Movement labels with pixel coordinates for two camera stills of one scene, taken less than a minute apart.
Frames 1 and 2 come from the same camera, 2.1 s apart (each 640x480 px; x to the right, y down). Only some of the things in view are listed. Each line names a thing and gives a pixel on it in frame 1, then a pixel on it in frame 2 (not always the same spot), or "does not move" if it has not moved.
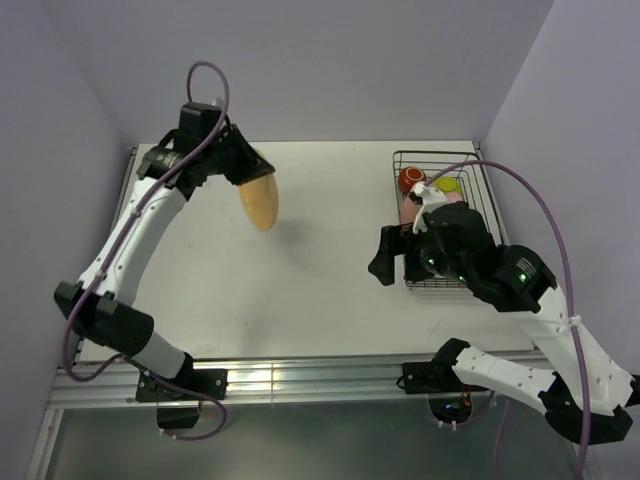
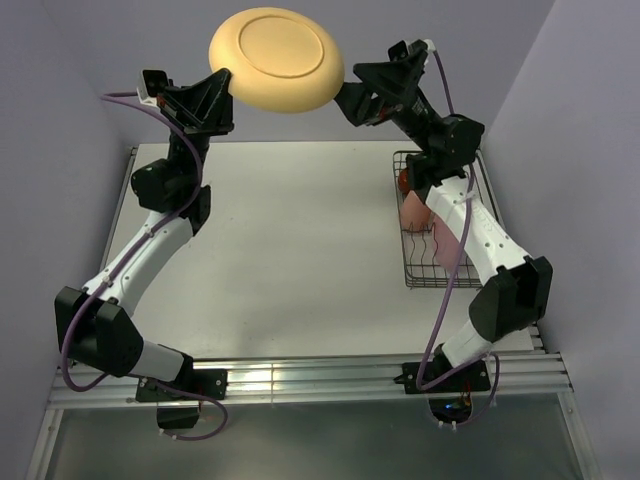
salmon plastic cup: (408, 210) does not move
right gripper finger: (393, 242) → (400, 77)
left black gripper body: (214, 154) → (190, 127)
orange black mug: (409, 176) does not move
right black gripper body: (423, 259) → (414, 118)
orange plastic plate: (261, 200) → (280, 60)
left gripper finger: (242, 162) → (207, 102)
